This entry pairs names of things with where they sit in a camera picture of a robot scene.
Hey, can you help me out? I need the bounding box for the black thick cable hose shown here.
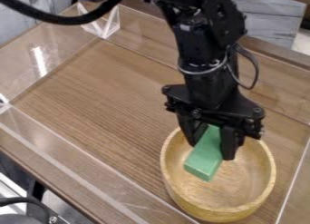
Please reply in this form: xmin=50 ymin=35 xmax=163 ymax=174
xmin=0 ymin=0 xmax=129 ymax=26

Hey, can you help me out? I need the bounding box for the black cable at table edge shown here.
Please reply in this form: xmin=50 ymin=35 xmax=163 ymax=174
xmin=0 ymin=196 xmax=53 ymax=224

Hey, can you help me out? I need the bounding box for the green rectangular block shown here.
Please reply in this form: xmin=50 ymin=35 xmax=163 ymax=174
xmin=185 ymin=126 xmax=224 ymax=181

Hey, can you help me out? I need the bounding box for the clear acrylic tray wall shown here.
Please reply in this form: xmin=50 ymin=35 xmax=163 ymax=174
xmin=0 ymin=101 xmax=200 ymax=224

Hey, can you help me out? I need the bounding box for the clear acrylic corner bracket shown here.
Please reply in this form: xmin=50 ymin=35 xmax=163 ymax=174
xmin=82 ymin=6 xmax=121 ymax=39

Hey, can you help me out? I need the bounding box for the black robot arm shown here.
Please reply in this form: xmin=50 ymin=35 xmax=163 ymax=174
xmin=147 ymin=0 xmax=265 ymax=161

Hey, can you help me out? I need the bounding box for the black table leg bracket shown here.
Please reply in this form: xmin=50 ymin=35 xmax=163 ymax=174
xmin=27 ymin=180 xmax=70 ymax=224

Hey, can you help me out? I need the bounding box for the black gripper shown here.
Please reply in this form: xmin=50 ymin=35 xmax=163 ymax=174
xmin=162 ymin=61 xmax=265 ymax=161

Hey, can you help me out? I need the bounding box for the light wooden bowl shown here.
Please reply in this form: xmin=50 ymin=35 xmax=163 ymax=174
xmin=161 ymin=130 xmax=277 ymax=223

